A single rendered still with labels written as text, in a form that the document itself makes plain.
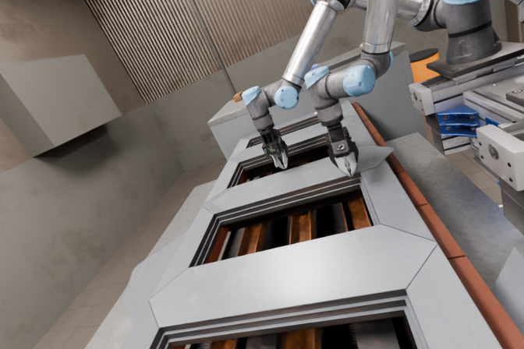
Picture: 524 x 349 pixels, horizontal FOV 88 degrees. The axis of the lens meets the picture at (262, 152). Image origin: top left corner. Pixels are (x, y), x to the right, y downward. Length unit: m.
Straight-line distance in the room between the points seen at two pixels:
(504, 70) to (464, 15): 0.22
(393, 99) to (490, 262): 1.17
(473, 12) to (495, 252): 0.70
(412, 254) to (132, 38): 4.45
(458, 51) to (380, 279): 0.81
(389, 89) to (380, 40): 1.02
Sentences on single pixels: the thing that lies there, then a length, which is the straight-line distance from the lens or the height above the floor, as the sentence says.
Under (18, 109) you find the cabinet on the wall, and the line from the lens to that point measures 3.24.
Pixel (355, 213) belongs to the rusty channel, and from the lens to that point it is 1.09.
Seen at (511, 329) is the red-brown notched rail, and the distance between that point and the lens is 0.63.
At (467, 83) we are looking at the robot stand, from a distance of 1.17.
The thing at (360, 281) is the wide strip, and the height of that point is 0.87.
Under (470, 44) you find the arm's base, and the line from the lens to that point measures 1.15.
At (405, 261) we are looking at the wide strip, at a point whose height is 0.87.
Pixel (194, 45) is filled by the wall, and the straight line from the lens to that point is 4.23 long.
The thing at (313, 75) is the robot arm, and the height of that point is 1.22.
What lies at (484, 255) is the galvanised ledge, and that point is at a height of 0.68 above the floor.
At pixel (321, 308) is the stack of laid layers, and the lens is 0.64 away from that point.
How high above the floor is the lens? 1.35
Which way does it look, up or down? 20 degrees down
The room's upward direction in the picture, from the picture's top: 25 degrees counter-clockwise
